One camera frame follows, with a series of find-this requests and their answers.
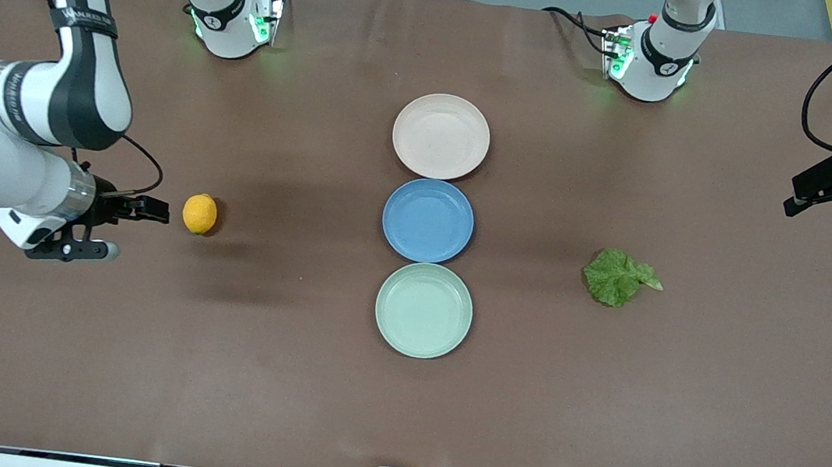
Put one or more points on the beige round plate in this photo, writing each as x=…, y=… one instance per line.
x=440, y=136

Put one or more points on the pale green round plate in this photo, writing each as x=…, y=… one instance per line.
x=423, y=310

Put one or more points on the green lettuce leaf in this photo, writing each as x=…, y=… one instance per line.
x=614, y=278

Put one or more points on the yellow lemon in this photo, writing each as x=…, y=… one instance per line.
x=199, y=214

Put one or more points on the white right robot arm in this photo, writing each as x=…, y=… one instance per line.
x=80, y=86

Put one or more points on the blue round plate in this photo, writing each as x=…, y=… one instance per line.
x=427, y=221

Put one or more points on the brown table cover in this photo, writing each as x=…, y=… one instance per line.
x=290, y=376

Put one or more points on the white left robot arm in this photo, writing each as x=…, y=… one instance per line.
x=658, y=65

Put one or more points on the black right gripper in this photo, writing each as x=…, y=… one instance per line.
x=106, y=203

